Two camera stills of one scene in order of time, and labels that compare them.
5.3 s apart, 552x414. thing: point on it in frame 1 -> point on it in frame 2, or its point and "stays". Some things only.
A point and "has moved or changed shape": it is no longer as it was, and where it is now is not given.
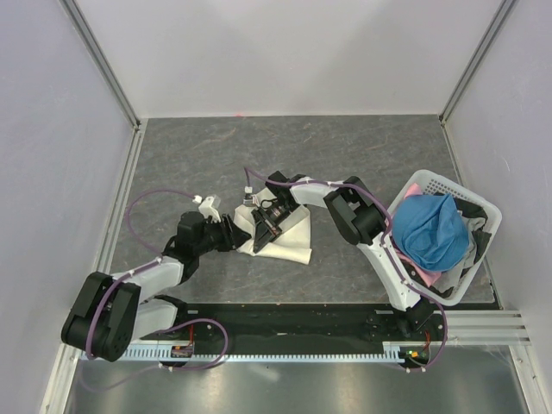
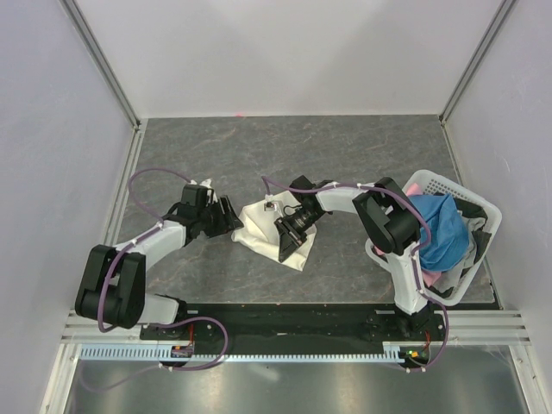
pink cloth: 429,276 stays
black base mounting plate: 414,330 stays
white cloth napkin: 292,242 has moved or changed shape
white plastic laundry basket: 431,183 stays
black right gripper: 266,229 -> 290,239
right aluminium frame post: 503,9 stays
